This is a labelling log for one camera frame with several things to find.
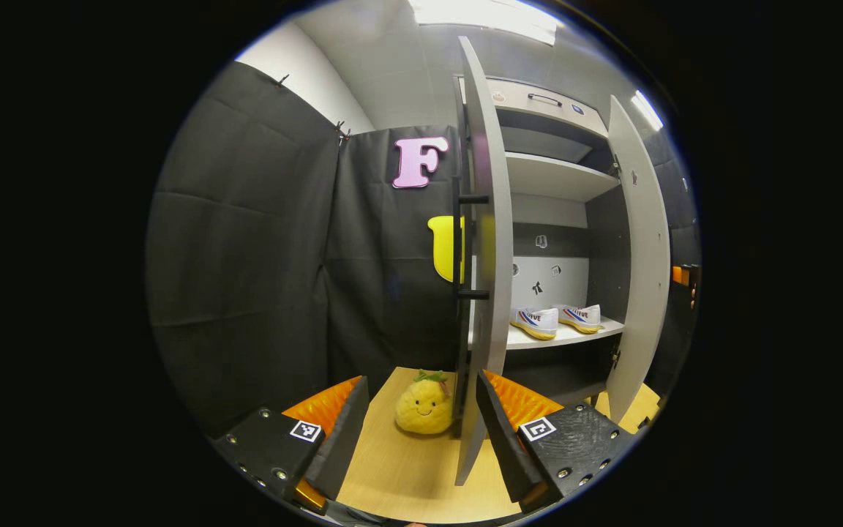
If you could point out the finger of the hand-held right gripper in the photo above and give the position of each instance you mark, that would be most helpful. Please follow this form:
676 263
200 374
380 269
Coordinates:
679 275

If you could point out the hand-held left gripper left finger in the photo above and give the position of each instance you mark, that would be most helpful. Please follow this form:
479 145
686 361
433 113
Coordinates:
345 443

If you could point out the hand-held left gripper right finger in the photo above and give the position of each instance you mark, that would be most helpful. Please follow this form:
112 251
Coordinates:
502 446

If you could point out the grey cabinet door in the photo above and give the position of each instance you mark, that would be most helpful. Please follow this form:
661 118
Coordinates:
645 256
495 256

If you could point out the white canvas shoe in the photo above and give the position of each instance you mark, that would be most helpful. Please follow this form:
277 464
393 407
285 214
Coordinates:
582 316
535 320

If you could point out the grey shoe cabinet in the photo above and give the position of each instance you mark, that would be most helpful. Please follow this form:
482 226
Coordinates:
553 176

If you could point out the black backdrop cloth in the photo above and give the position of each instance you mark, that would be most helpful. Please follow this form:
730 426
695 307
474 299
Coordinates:
685 241
246 256

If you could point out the yellow plush toy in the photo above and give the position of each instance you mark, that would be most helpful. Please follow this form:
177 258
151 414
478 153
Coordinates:
424 410

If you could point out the small ceiling light panel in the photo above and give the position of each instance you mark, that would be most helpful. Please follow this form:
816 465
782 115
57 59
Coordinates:
646 110

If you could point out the large ceiling light panel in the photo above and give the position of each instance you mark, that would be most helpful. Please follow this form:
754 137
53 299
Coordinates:
487 13

